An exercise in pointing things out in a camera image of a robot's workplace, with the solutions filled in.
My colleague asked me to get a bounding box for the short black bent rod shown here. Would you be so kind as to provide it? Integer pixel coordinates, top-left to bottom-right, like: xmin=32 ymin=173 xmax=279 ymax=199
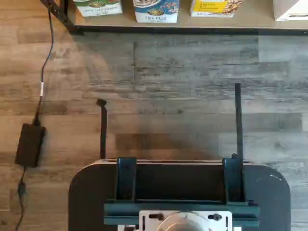
xmin=96 ymin=98 xmax=108 ymax=160

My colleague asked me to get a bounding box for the plain white box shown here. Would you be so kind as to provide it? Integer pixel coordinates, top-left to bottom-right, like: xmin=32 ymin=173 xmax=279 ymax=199
xmin=272 ymin=0 xmax=308 ymax=22

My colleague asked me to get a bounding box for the black rounded base platform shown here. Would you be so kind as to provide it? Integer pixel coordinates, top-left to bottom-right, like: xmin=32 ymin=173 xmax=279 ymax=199
xmin=68 ymin=158 xmax=292 ymax=231

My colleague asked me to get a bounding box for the dark teal metal bracket frame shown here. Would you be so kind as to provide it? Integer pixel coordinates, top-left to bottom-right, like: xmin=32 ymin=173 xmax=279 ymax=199
xmin=103 ymin=156 xmax=261 ymax=227

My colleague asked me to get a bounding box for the green white oatmeal box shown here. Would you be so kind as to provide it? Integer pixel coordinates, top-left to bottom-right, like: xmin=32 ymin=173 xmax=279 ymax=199
xmin=76 ymin=0 xmax=124 ymax=18

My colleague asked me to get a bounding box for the yellow white granola box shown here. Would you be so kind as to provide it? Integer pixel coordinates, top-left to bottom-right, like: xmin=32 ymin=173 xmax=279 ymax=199
xmin=190 ymin=0 xmax=235 ymax=18

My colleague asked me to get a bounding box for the white slotted mounting plate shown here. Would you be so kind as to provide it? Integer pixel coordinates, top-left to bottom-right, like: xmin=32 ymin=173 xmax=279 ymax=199
xmin=139 ymin=210 xmax=233 ymax=231

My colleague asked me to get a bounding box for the long black straight rod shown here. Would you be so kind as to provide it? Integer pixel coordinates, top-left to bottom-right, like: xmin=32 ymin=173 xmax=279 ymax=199
xmin=234 ymin=82 xmax=244 ymax=158

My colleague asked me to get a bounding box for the black power cable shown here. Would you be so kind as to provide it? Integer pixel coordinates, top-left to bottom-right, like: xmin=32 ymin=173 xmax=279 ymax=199
xmin=14 ymin=8 xmax=54 ymax=231

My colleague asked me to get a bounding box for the black power adapter brick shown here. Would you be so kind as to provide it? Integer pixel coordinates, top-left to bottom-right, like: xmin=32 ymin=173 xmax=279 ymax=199
xmin=14 ymin=123 xmax=47 ymax=168

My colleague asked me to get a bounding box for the black metal shelf frame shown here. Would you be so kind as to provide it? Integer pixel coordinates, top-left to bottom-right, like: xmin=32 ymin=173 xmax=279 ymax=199
xmin=40 ymin=0 xmax=308 ymax=36

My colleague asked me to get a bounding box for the blue white Flax Plus box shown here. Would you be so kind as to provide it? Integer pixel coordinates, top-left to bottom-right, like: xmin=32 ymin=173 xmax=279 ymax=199
xmin=133 ymin=0 xmax=179 ymax=24

